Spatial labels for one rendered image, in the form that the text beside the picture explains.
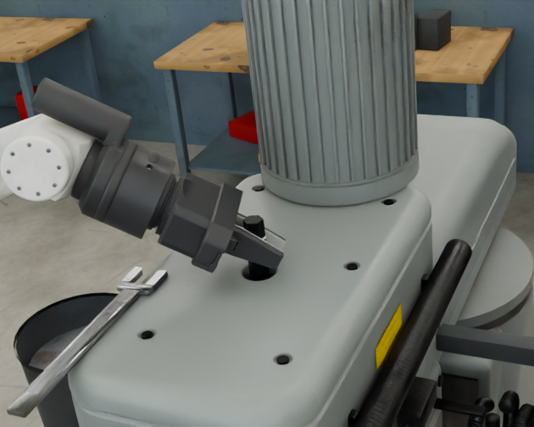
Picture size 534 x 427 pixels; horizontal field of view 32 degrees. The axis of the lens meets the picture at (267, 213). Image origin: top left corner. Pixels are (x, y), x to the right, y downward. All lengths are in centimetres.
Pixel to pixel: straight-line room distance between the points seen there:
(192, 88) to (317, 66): 507
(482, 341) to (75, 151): 64
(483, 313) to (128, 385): 76
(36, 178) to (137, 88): 542
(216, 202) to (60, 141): 17
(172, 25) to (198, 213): 511
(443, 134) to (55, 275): 359
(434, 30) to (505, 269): 330
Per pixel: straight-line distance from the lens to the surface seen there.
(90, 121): 93
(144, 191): 91
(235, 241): 94
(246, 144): 556
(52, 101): 93
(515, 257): 163
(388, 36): 105
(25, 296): 487
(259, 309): 92
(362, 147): 107
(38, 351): 348
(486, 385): 146
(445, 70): 456
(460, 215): 140
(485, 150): 157
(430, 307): 106
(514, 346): 129
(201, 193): 95
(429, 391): 113
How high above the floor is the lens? 239
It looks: 27 degrees down
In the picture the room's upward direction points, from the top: 7 degrees counter-clockwise
